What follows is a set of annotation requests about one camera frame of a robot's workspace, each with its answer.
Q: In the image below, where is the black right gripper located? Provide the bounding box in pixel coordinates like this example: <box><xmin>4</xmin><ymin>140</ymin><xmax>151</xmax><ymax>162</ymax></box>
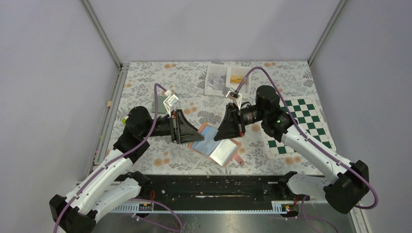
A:
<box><xmin>214</xmin><ymin>102</ymin><xmax>268</xmax><ymax>141</ymax></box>

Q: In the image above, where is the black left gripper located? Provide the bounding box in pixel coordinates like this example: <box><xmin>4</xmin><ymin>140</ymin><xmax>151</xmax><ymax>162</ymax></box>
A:
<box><xmin>142</xmin><ymin>109</ymin><xmax>205</xmax><ymax>144</ymax></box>

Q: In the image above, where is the white VIP credit card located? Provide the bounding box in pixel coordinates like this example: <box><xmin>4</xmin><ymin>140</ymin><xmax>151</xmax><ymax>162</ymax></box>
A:
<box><xmin>208</xmin><ymin>80</ymin><xmax>225</xmax><ymax>91</ymax></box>

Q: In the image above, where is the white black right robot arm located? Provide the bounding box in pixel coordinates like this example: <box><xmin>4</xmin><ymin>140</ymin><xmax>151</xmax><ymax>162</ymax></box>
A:
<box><xmin>214</xmin><ymin>85</ymin><xmax>372</xmax><ymax>214</ymax></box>

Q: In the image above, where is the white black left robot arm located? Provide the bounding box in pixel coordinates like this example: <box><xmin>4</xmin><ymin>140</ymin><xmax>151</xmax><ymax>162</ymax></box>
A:
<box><xmin>49</xmin><ymin>106</ymin><xmax>204</xmax><ymax>233</ymax></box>

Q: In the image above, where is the gold credit card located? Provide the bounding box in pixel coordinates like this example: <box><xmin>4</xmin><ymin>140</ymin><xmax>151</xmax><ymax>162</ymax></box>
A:
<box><xmin>230</xmin><ymin>75</ymin><xmax>245</xmax><ymax>83</ymax></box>

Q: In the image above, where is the silver credit card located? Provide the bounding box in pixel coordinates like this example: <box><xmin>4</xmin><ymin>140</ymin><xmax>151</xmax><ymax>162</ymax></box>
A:
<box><xmin>210</xmin><ymin>75</ymin><xmax>226</xmax><ymax>83</ymax></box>

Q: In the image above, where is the white two-compartment plastic bin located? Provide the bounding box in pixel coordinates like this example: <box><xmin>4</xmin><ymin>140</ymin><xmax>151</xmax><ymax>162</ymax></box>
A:
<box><xmin>204</xmin><ymin>64</ymin><xmax>251</xmax><ymax>96</ymax></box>

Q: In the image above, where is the floral tablecloth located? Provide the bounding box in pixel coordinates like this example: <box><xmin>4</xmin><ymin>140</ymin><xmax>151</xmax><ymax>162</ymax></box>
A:
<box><xmin>104</xmin><ymin>61</ymin><xmax>343</xmax><ymax>176</ymax></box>

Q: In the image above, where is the purple white green block stack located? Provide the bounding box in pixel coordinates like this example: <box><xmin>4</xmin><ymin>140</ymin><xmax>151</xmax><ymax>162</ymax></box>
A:
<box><xmin>121</xmin><ymin>116</ymin><xmax>128</xmax><ymax>125</ymax></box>

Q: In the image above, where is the green white chessboard mat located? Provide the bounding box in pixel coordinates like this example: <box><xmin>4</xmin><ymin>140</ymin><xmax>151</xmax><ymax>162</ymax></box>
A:
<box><xmin>260</xmin><ymin>97</ymin><xmax>337</xmax><ymax>160</ymax></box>

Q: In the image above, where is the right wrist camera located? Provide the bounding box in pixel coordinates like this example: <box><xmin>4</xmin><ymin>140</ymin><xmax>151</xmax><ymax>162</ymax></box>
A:
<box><xmin>222</xmin><ymin>87</ymin><xmax>242</xmax><ymax>109</ymax></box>

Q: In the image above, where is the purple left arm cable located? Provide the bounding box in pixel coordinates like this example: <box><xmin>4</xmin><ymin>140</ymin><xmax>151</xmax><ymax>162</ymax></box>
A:
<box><xmin>52</xmin><ymin>83</ymin><xmax>184</xmax><ymax>233</ymax></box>

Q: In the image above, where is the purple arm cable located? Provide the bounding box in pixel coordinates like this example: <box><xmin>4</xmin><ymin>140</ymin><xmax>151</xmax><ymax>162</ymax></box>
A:
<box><xmin>235</xmin><ymin>67</ymin><xmax>379</xmax><ymax>233</ymax></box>
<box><xmin>52</xmin><ymin>83</ymin><xmax>184</xmax><ymax>233</ymax></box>

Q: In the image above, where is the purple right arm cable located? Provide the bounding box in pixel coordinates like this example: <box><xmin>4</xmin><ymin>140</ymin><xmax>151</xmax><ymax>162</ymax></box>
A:
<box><xmin>235</xmin><ymin>67</ymin><xmax>379</xmax><ymax>233</ymax></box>

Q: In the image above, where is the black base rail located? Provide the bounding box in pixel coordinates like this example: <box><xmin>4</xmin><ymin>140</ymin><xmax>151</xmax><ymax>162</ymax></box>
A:
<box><xmin>113</xmin><ymin>175</ymin><xmax>304</xmax><ymax>214</ymax></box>

